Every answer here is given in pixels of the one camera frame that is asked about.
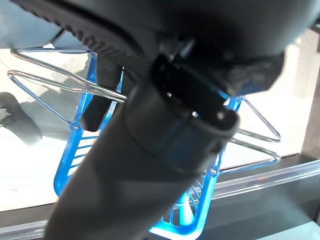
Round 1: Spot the black robot left foot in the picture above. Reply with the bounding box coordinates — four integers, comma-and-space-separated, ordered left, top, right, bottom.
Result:
0, 91, 43, 146

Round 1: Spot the blue plastic shopping basket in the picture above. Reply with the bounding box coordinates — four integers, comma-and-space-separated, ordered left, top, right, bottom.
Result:
7, 47, 282, 237

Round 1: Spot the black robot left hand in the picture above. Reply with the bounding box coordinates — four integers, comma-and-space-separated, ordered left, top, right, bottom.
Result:
12, 0, 320, 240

